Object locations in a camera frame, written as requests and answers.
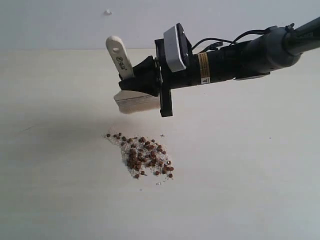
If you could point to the pile of brown pellets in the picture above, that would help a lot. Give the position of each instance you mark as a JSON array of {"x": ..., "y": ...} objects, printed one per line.
[{"x": 143, "y": 156}]

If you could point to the white wall plug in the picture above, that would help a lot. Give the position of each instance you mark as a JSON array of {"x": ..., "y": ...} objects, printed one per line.
[{"x": 107, "y": 12}]

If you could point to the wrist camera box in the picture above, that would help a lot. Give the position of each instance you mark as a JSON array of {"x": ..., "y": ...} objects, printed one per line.
[{"x": 177, "y": 48}]

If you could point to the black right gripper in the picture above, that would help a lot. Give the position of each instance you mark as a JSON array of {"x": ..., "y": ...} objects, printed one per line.
[{"x": 147, "y": 75}]

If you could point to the white paint brush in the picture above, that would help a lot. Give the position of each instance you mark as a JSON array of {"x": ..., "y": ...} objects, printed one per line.
[{"x": 125, "y": 75}]

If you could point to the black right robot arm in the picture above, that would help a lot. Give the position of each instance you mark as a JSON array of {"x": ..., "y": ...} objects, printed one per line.
[{"x": 274, "y": 48}]

